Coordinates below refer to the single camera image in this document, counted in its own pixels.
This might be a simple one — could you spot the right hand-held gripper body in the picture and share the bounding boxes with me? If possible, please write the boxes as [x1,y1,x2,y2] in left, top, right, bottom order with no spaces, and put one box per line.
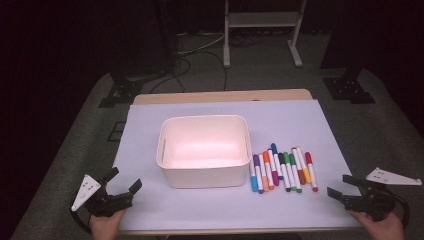
[345,167,423,222]

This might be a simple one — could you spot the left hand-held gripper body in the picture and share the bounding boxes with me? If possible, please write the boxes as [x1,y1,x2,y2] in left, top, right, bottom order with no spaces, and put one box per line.
[70,174,134,218]

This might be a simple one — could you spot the dark green marker pen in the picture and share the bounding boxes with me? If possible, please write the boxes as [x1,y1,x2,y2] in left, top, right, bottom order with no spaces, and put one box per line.
[288,152,303,194]

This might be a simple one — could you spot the black marker pen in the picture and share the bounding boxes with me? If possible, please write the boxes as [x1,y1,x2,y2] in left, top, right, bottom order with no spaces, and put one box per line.
[277,152,292,193]

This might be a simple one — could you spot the white plastic storage box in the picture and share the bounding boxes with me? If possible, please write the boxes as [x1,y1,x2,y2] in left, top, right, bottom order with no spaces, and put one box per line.
[155,114,253,190]

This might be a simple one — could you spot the row of coloured markers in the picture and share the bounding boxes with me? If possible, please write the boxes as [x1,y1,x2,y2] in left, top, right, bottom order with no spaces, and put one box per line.
[249,142,319,195]

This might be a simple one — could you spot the person's left hand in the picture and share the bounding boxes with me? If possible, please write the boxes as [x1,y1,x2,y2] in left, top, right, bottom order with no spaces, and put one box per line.
[89,209,126,240]

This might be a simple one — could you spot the person's right hand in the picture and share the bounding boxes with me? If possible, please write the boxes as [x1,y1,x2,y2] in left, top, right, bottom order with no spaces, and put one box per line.
[349,211,405,240]

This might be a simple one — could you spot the light blue marker pen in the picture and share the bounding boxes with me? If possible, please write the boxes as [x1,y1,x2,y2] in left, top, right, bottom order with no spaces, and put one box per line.
[249,159,259,193]

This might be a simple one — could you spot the black stand base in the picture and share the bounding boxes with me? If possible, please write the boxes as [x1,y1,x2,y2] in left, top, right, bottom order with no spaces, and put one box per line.
[98,71,145,109]
[322,66,377,105]

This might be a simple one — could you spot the white-framed desk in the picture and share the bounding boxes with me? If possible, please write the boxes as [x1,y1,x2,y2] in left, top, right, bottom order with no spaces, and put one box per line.
[222,0,308,69]

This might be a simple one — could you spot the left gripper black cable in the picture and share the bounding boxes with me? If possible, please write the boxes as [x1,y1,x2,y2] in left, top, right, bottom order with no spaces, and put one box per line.
[68,205,93,234]

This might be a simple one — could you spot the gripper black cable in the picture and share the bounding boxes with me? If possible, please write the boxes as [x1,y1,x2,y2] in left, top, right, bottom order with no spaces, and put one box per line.
[379,188,412,232]
[68,205,93,234]

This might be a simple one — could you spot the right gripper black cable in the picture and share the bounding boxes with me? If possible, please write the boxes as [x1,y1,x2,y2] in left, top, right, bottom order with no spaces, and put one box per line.
[379,188,412,232]

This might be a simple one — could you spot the black floor cable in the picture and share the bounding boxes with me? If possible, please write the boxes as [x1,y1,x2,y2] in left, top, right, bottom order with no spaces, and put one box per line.
[149,49,229,94]

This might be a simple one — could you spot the white floor cable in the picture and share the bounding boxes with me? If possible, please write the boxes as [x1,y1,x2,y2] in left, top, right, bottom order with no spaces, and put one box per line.
[176,33,228,56]

